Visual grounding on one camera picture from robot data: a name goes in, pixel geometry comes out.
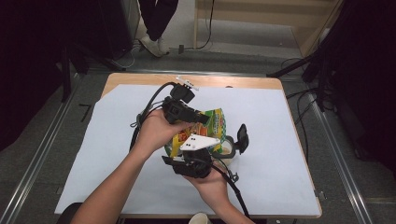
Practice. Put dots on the small black floor block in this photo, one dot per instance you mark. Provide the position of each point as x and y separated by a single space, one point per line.
181 48

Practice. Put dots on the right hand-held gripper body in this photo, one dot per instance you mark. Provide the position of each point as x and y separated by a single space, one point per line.
193 165

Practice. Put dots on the dark curtain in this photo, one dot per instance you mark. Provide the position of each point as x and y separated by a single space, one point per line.
367 62
28 62

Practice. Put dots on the wooden table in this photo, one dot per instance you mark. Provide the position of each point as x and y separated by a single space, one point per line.
249 81

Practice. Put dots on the black stand leg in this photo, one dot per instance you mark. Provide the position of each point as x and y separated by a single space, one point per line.
289 66

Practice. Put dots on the black cabinet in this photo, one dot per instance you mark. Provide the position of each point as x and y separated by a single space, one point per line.
115 28

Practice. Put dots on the clear jar with black lid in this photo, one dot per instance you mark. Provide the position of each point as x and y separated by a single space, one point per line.
243 138

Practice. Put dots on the dark round object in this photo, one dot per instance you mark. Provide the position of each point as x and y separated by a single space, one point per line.
69 211

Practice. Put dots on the metal table bracket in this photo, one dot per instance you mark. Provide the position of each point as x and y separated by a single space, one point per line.
320 194

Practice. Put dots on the person's right hand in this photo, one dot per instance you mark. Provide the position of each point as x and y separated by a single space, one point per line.
213 189

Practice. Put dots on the green and yellow spout pouch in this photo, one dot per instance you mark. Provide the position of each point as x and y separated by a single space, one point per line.
214 124

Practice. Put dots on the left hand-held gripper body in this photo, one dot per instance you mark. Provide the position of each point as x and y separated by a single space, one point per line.
176 107

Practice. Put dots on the wooden frame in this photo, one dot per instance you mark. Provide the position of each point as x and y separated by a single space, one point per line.
249 7

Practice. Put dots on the person's left hand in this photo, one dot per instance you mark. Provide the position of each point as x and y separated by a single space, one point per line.
155 132

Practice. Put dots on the white paper object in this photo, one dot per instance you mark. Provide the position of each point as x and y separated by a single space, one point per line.
199 219

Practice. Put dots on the metal floor rail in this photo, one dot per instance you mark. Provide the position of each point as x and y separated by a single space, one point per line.
342 168
218 73
34 161

